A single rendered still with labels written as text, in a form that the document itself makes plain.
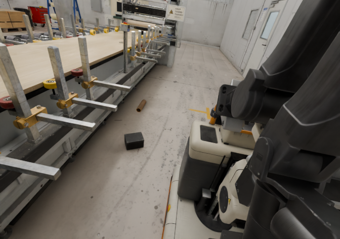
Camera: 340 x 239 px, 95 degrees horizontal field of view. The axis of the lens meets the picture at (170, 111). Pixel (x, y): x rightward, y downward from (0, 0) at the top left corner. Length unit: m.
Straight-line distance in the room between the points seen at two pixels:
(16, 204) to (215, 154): 1.32
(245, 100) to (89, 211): 1.42
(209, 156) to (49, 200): 1.30
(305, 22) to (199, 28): 10.89
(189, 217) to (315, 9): 1.14
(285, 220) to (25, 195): 1.51
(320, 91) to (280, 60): 0.10
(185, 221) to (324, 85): 1.09
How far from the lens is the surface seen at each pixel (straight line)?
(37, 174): 0.77
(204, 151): 0.87
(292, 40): 0.30
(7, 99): 1.08
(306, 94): 0.23
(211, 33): 11.21
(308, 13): 0.29
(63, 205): 1.63
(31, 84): 1.22
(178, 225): 1.18
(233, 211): 0.71
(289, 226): 0.24
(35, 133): 1.05
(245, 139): 0.91
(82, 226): 1.51
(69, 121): 0.91
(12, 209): 1.55
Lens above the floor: 1.36
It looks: 31 degrees down
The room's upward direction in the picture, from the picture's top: 10 degrees clockwise
